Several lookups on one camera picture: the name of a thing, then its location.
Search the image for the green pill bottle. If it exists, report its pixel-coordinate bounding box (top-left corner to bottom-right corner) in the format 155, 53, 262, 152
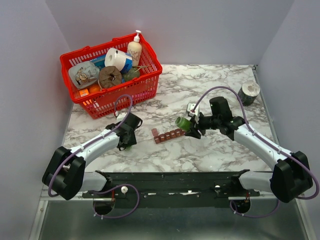
175, 116, 192, 132

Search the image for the aluminium rail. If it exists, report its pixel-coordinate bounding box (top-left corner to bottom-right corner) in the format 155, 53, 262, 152
39, 178, 305, 201

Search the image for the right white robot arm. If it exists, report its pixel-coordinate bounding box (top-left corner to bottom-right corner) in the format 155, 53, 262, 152
184, 96, 313, 203

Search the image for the brown weekly pill organizer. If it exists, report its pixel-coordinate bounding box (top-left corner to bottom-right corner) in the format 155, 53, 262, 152
151, 128, 186, 144

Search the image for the red plastic shopping basket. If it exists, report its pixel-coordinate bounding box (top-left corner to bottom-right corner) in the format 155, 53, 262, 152
60, 30, 163, 119

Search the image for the orange fruit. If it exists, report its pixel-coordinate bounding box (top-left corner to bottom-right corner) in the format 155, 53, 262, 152
88, 83, 101, 94

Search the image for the green round vegetable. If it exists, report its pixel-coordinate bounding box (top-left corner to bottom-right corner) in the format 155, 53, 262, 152
122, 67, 140, 82

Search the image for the white cartoon pouch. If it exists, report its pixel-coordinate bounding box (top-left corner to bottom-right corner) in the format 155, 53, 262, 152
68, 61, 100, 90

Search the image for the white toilet paper roll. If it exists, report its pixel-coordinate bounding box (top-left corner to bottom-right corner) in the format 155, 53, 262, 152
104, 48, 133, 74

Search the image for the orange small box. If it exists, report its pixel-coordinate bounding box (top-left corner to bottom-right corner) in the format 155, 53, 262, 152
78, 88, 90, 98

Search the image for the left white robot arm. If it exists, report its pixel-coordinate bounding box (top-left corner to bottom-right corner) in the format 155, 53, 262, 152
42, 112, 143, 200

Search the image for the purple cable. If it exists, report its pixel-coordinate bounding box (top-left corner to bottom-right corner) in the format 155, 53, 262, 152
190, 85, 320, 219
47, 94, 141, 220

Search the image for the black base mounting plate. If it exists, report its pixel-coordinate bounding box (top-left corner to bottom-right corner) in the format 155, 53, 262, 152
51, 171, 293, 209

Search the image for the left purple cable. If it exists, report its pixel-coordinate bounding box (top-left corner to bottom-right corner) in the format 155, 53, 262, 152
47, 94, 141, 220

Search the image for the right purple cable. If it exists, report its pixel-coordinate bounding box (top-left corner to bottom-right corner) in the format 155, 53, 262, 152
190, 85, 320, 219

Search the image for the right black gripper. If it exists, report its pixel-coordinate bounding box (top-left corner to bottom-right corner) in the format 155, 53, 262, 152
184, 111, 221, 140

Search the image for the camouflage tape roll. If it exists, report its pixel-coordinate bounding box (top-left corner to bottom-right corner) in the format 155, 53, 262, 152
238, 81, 261, 106

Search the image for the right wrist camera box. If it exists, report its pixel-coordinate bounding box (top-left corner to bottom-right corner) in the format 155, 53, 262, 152
186, 102, 200, 117

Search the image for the brown paper roll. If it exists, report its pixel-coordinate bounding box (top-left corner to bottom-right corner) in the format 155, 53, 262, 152
98, 66, 123, 89

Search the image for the blue package in basket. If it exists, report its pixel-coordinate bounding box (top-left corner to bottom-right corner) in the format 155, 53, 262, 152
90, 55, 106, 70

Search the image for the white lotion pump bottle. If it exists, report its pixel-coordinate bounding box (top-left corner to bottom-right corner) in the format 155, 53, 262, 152
127, 30, 142, 67

